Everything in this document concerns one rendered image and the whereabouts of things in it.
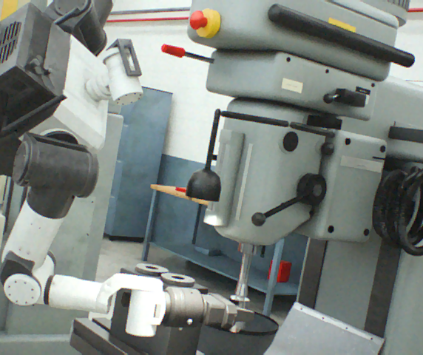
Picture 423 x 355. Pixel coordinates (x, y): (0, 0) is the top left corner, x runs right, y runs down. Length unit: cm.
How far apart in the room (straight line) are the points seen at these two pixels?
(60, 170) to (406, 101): 88
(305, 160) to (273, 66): 24
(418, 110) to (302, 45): 47
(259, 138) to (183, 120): 754
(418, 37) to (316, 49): 524
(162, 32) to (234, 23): 840
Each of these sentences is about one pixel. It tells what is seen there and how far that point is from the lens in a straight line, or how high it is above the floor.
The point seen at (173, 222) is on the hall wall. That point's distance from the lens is 894.
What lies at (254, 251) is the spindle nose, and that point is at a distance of 161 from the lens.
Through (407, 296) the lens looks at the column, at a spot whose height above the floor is 123.
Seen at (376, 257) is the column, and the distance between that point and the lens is 185.
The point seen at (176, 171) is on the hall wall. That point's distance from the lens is 899.
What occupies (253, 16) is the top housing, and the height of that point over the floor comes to 178.
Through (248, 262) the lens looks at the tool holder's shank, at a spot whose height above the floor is 126.
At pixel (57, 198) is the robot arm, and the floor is 135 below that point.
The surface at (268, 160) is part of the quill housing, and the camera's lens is 150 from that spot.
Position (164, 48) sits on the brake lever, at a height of 170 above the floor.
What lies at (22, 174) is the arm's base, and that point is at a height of 139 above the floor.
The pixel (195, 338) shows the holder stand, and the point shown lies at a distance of 187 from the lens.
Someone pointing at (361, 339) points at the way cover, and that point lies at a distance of 186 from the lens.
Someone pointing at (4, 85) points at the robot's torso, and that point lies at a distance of 145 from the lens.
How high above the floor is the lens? 153
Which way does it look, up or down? 3 degrees down
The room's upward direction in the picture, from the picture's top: 10 degrees clockwise
